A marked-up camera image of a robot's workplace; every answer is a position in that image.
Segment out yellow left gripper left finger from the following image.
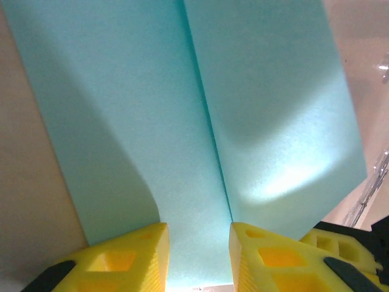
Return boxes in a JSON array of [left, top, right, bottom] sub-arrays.
[[29, 222, 170, 292]]

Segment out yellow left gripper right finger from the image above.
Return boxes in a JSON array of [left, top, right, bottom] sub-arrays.
[[228, 221, 384, 292]]

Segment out turquoise cloth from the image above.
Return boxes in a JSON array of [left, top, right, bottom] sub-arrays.
[[1, 0, 370, 288]]

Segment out clear plastic object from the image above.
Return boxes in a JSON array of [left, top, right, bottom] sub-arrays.
[[342, 56, 389, 229]]

